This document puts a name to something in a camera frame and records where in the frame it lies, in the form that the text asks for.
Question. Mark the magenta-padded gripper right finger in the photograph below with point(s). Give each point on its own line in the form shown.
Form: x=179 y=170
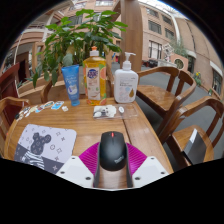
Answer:
x=150 y=170

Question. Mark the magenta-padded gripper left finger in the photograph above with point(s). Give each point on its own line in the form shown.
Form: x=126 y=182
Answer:
x=75 y=170

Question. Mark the black computer mouse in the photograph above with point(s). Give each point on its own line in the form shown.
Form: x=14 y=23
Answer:
x=112 y=151

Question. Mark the white grey bear-print mouse pad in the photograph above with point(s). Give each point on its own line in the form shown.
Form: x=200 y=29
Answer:
x=46 y=145

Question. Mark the wooden armchair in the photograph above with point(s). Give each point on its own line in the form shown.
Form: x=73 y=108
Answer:
x=156 y=95
x=181 y=136
x=13 y=101
x=56 y=91

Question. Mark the dark notebook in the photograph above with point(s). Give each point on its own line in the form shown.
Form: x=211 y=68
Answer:
x=195 y=146

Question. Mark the blue sticker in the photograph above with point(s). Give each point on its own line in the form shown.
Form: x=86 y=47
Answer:
x=57 y=105

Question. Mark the clear plastic pouch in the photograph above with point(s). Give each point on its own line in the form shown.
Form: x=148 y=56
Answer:
x=115 y=111

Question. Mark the colourful sticker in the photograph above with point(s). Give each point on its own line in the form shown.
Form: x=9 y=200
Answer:
x=47 y=105

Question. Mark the blue squeeze tube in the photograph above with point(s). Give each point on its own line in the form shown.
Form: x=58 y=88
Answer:
x=71 y=85

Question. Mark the white pump bottle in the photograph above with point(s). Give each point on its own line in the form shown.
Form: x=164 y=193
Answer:
x=125 y=85

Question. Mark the yellow dish soap bottle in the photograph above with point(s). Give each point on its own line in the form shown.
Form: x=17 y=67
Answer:
x=95 y=81

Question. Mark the yellow flowering plant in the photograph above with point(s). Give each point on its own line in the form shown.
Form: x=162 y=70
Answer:
x=197 y=78

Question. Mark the dark red wooden lectern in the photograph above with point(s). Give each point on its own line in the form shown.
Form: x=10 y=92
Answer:
x=8 y=85

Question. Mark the green potted plant white pot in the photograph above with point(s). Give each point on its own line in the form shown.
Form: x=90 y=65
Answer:
x=78 y=36

